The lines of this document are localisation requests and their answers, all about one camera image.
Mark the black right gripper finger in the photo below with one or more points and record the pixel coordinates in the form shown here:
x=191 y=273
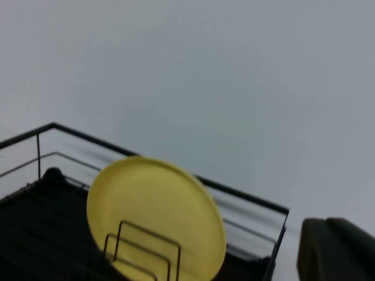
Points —
x=337 y=254

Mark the yellow round plate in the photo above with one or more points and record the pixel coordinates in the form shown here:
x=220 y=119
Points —
x=152 y=199

